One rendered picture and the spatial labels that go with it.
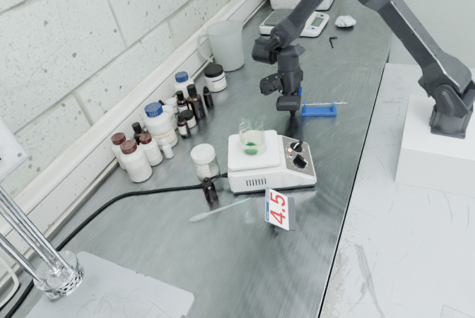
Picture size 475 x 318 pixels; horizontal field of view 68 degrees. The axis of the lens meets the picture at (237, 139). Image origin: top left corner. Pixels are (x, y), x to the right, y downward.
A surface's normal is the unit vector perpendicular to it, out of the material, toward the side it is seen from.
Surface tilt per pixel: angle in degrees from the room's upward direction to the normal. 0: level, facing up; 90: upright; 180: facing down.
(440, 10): 90
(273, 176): 90
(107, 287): 0
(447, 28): 90
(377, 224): 0
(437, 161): 90
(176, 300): 0
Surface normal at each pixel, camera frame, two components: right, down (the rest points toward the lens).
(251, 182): 0.00, 0.65
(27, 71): 0.90, 0.15
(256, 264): -0.15, -0.76
